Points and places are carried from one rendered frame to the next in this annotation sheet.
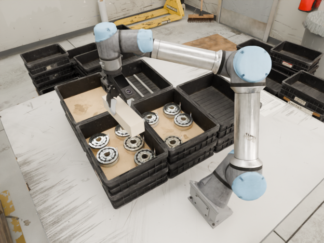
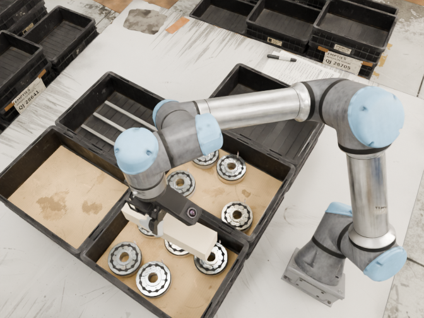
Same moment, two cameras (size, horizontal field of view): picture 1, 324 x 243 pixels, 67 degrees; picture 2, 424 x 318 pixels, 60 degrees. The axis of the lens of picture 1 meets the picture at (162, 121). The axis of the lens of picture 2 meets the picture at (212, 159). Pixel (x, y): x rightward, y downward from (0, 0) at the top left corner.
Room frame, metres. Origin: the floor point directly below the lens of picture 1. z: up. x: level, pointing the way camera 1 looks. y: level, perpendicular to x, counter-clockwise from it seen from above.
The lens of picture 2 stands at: (0.44, 0.21, 1.97)
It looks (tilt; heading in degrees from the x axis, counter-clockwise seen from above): 60 degrees down; 335
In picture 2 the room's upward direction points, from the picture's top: 1 degrees counter-clockwise
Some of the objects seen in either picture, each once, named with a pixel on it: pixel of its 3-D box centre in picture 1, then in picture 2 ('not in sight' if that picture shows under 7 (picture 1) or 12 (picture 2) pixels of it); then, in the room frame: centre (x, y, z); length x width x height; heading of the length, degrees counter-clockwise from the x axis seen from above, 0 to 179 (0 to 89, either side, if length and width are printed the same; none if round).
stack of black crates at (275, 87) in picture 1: (263, 90); (281, 38); (1.93, -1.00, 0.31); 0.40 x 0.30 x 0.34; 36
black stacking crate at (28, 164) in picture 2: (91, 103); (70, 191); (1.12, 0.41, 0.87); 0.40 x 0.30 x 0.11; 31
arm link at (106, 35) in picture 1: (108, 41); (141, 158); (0.80, 0.18, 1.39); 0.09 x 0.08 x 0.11; 89
